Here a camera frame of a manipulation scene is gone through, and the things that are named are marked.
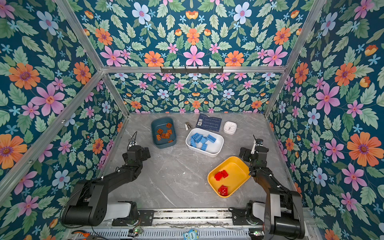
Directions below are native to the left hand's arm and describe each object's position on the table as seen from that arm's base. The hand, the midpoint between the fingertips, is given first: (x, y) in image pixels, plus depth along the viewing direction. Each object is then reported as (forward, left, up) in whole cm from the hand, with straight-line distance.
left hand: (139, 146), depth 90 cm
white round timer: (+16, -60, -7) cm, 63 cm away
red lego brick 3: (-18, -51, -8) cm, 55 cm away
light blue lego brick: (+11, -34, -8) cm, 37 cm away
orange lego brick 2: (+13, -12, -8) cm, 19 cm away
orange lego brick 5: (+22, -15, -8) cm, 28 cm away
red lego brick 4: (-19, -47, -8) cm, 51 cm away
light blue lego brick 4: (+2, -40, -8) cm, 41 cm away
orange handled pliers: (-42, +19, -8) cm, 47 cm away
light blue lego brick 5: (+7, -40, -8) cm, 41 cm away
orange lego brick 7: (+12, -15, -8) cm, 21 cm away
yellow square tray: (-19, -54, -9) cm, 57 cm away
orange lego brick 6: (+7, -18, -7) cm, 20 cm away
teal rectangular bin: (+16, -12, -8) cm, 21 cm away
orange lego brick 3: (+11, -9, -8) cm, 16 cm away
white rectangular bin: (0, -46, -9) cm, 47 cm away
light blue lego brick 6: (+7, -45, -7) cm, 46 cm away
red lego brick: (-27, -49, -7) cm, 56 cm away
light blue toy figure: (-45, -31, -7) cm, 56 cm away
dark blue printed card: (+23, -47, -8) cm, 52 cm away
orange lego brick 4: (+17, -16, -9) cm, 25 cm away
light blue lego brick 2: (+8, -37, -7) cm, 38 cm away
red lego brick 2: (-30, -49, -5) cm, 57 cm away
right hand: (-5, -68, -2) cm, 68 cm away
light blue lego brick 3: (+4, -33, -6) cm, 34 cm away
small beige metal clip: (+22, -28, -8) cm, 37 cm away
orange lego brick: (+17, -9, -8) cm, 21 cm away
